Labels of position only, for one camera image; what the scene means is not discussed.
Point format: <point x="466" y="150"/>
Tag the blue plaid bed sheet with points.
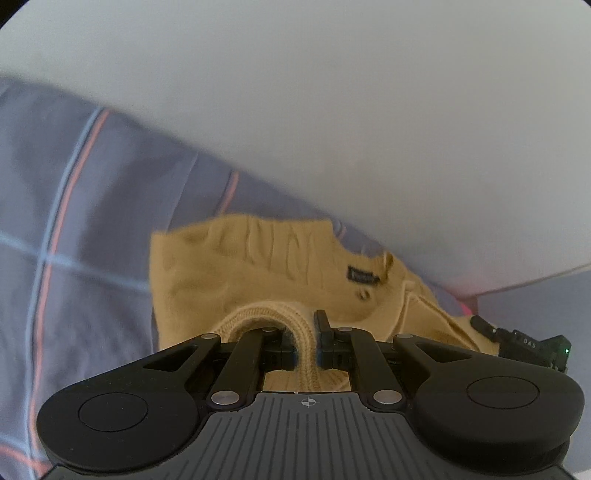
<point x="83" y="230"/>

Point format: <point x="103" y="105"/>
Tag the pink cloth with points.
<point x="464" y="300"/>

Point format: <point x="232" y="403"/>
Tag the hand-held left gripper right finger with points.
<point x="323" y="344"/>

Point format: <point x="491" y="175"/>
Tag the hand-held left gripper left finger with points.
<point x="287" y="356"/>

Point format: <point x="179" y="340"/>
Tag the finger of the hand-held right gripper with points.
<point x="484" y="326"/>

